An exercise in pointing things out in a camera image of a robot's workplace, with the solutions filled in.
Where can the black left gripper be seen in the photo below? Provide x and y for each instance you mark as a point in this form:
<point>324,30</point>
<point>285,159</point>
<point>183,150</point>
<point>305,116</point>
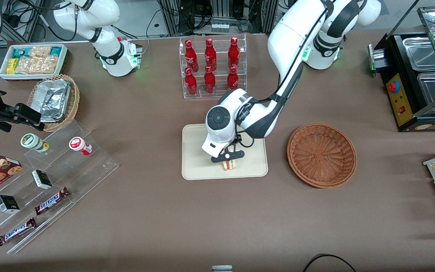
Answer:
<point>236,140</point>

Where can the triangular sandwich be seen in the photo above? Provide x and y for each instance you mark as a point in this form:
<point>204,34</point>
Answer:
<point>229,165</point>

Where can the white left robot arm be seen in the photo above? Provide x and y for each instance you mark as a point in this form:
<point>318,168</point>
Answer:
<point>289,37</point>

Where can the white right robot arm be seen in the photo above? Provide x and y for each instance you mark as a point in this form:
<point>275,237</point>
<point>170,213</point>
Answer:
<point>112,53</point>

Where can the aluminium foil tray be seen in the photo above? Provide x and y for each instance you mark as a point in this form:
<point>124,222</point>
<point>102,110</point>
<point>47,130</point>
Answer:
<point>53,100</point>

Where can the beige plastic tray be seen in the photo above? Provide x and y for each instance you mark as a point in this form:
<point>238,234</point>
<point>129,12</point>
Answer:
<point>195,162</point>

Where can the light wicker basket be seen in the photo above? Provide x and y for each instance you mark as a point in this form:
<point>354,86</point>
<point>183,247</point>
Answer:
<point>73,105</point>

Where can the brown wicker basket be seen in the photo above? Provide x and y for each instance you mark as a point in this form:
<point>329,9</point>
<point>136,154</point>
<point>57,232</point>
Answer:
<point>321,155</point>

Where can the green lid cup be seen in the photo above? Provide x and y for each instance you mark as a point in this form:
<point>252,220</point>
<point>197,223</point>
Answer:
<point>32,141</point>

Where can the white rectangular snack bin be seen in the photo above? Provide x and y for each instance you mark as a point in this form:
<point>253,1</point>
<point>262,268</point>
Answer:
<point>4,73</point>

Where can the large rice cracker bag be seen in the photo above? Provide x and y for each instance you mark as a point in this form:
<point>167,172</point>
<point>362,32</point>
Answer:
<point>38,65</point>

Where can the yellow snack packet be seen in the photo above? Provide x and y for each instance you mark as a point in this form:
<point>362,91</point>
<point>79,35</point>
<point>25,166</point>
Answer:
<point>12,66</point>

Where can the red lid cup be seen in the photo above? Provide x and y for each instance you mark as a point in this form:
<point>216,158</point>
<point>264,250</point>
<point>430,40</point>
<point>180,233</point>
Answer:
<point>78,145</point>

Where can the teal snack packet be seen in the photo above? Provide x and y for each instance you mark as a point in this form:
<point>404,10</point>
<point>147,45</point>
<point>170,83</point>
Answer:
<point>56,51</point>
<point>20,53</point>

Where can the small rice cracker bag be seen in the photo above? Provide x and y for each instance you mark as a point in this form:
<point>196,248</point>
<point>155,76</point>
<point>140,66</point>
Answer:
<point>40,51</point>

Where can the small black box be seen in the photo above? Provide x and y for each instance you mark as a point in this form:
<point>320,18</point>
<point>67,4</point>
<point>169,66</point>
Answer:
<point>42,179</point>
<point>7,204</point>

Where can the red cola bottle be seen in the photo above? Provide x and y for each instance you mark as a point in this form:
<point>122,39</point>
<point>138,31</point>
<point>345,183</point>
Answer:
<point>210,56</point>
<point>209,82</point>
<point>191,56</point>
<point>232,80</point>
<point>190,84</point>
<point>233,54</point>

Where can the clear acrylic stepped display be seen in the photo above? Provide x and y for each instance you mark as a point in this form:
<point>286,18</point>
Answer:
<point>89,170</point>

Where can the clear acrylic bottle rack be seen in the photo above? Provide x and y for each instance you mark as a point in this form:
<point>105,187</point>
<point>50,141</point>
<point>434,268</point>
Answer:
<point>220,71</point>

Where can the snickers bar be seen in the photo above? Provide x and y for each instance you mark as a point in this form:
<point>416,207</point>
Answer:
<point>16,231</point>
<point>51,201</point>

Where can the small grey device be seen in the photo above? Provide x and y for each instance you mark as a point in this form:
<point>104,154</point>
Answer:
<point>222,268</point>

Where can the white power strip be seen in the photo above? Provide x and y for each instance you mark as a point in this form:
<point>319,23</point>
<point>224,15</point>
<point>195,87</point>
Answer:
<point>224,27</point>

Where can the black food warmer machine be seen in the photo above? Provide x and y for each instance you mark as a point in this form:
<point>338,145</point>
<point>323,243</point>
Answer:
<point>400,102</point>

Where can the aluminium frame post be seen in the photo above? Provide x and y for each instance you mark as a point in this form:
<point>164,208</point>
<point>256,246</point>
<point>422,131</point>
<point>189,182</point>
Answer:
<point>268,15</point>
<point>169,17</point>

